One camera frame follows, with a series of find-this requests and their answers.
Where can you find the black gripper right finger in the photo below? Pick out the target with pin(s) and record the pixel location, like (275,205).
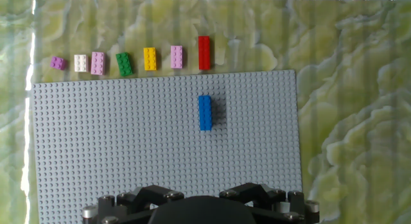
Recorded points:
(265,195)

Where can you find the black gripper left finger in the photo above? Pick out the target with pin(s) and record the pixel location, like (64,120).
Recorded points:
(135,201)

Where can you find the red long Lego brick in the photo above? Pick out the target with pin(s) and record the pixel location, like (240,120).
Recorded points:
(204,53)

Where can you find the grey Lego baseplate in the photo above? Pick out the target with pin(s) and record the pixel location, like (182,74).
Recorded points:
(128,137)

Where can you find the blue long Lego brick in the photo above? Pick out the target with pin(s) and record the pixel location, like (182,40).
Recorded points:
(205,113)

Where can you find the green Lego brick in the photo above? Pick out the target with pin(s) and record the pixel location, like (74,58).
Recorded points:
(124,64)

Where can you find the pink Lego brick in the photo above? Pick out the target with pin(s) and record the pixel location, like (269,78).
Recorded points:
(98,63)
(176,57)

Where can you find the yellow Lego brick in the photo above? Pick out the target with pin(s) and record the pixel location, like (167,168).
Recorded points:
(150,59)

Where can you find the white Lego brick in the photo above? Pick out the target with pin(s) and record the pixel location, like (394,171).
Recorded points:
(81,63)

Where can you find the small purple Lego brick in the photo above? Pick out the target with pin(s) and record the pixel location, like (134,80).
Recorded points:
(58,63)

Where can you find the green marble pattern mat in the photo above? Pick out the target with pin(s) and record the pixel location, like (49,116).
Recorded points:
(353,121)

